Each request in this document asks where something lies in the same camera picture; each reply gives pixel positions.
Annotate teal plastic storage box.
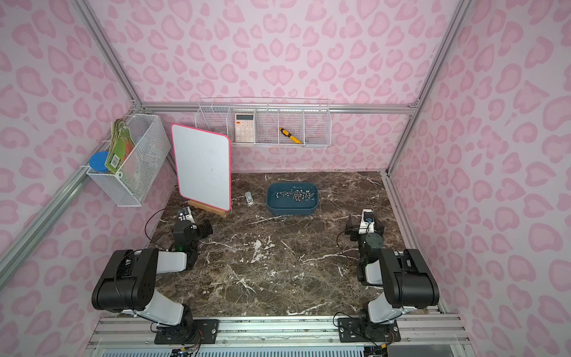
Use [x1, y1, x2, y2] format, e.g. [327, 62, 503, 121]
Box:
[266, 182, 319, 216]

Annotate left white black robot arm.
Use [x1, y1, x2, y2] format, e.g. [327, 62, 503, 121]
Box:
[92, 220, 214, 334]

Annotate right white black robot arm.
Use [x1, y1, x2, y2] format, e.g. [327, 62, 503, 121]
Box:
[343, 211, 440, 329]

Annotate pile of silver wing nuts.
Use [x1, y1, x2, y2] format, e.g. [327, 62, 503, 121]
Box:
[276, 189, 315, 202]

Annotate pink framed whiteboard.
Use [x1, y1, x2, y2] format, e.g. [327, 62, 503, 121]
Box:
[171, 123, 231, 212]

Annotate green paper cards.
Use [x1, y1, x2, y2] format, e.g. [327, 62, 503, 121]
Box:
[105, 119, 135, 174]

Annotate blue round lid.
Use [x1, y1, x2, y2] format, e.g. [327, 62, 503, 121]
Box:
[89, 151, 110, 173]

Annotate white pink calculator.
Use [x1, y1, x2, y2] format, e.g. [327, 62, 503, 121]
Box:
[234, 113, 255, 143]

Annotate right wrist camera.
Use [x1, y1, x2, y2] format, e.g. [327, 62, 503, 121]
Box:
[358, 209, 376, 234]

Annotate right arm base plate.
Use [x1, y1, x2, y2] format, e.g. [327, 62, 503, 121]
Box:
[333, 317, 401, 345]

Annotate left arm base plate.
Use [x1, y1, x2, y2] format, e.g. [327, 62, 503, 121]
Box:
[154, 319, 219, 346]

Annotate white mesh wall basket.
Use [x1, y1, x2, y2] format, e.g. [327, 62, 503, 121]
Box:
[87, 114, 171, 208]

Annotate white wire wall shelf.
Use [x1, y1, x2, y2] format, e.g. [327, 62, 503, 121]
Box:
[193, 101, 332, 148]

